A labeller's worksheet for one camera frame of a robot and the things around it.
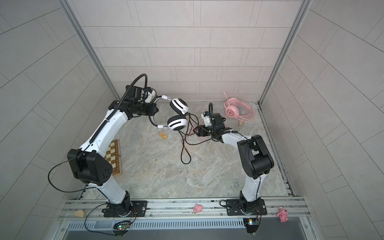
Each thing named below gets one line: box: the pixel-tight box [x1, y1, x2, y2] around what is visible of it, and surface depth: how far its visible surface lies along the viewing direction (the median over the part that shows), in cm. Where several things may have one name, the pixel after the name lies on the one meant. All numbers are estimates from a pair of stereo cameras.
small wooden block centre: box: [159, 132, 168, 140], surface depth 98 cm
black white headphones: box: [149, 95, 189, 131], surface depth 70 cm
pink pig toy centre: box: [193, 203, 204, 213], surface depth 72 cm
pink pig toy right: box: [276, 206, 289, 223], surface depth 69 cm
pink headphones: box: [223, 91, 255, 122], surface depth 110 cm
